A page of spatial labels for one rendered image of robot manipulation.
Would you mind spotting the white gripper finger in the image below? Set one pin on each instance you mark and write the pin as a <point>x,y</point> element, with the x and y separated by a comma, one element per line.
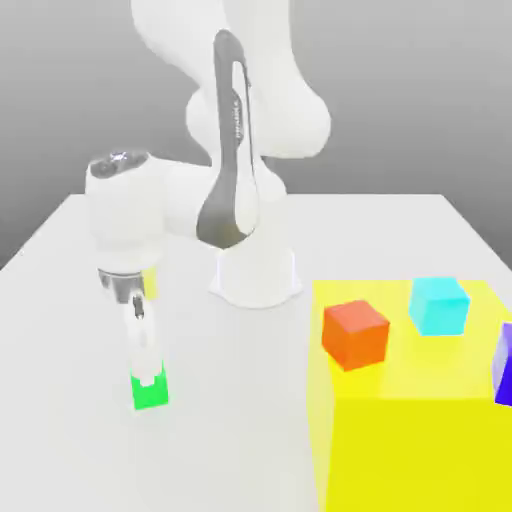
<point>146,380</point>

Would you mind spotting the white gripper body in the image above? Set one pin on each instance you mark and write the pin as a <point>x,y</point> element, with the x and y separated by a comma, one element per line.
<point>142,344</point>

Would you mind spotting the small green cube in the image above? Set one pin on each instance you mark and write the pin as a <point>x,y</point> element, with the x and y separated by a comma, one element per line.
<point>154,396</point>

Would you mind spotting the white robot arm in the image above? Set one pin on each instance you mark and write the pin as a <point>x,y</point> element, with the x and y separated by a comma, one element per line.
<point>248,120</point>

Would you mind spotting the small orange cube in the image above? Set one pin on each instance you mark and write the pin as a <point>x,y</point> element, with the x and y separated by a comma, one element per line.
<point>356,340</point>

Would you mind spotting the small cyan cube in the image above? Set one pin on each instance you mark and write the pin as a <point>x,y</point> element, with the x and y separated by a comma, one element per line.
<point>440,308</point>

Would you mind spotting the small blue cube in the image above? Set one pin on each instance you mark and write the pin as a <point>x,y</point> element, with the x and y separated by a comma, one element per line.
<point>504,372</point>

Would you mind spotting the large yellow box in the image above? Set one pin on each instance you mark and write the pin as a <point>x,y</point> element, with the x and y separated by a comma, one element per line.
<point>416,452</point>

